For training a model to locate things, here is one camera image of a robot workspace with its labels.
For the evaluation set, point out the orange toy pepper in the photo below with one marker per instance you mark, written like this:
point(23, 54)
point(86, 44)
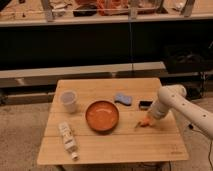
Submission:
point(144, 122)

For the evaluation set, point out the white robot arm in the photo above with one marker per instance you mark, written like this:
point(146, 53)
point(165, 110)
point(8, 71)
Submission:
point(174, 97)

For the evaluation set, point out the blue sponge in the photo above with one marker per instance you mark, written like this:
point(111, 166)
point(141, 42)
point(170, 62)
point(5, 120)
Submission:
point(123, 99)

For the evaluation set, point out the orange round bowl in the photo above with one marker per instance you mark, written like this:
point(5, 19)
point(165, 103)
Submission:
point(102, 116)

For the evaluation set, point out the wooden table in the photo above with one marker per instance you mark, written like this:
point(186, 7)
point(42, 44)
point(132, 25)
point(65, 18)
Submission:
point(126, 143)

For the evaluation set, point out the translucent plastic cup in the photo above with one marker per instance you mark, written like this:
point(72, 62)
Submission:
point(69, 100)

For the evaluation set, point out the black rectangular eraser block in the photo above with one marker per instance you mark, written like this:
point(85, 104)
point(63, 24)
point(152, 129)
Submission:
point(144, 105)

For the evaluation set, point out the white plastic bottle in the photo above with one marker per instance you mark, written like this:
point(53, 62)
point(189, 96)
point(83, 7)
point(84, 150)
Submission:
point(68, 139)

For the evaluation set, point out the black box on shelf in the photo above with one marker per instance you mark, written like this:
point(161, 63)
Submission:
point(186, 58)

